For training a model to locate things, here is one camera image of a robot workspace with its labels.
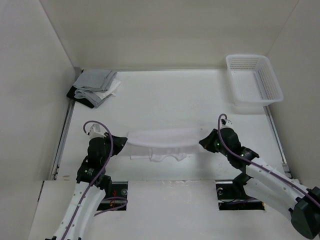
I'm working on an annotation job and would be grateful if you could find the white pink tank top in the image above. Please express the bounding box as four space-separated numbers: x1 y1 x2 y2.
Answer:
127 127 202 162

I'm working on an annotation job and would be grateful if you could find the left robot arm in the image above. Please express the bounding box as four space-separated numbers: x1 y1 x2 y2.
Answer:
52 133 128 240

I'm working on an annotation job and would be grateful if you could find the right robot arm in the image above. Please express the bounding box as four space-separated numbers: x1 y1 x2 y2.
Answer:
199 127 320 240

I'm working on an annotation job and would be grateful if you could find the black folded tank top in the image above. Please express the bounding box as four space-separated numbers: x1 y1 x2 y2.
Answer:
66 86 94 109

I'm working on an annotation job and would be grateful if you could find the grey folded tank top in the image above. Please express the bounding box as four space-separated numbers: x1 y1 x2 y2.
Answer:
73 69 118 108

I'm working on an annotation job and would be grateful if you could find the white folded tank top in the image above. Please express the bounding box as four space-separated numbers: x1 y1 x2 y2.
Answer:
95 79 122 100

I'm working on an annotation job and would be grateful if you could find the white plastic basket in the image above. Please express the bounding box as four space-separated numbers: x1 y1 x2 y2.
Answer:
225 54 284 108

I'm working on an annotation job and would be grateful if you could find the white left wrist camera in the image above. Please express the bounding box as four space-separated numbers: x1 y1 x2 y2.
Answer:
88 123 105 140

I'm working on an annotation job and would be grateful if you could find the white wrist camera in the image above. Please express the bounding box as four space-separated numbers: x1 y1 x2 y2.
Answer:
222 119 233 129
88 123 105 140

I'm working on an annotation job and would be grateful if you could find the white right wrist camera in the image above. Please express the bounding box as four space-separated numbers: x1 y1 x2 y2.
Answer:
222 119 233 129

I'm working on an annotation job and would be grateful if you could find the right metal table rail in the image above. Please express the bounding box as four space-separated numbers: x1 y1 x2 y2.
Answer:
263 106 292 179

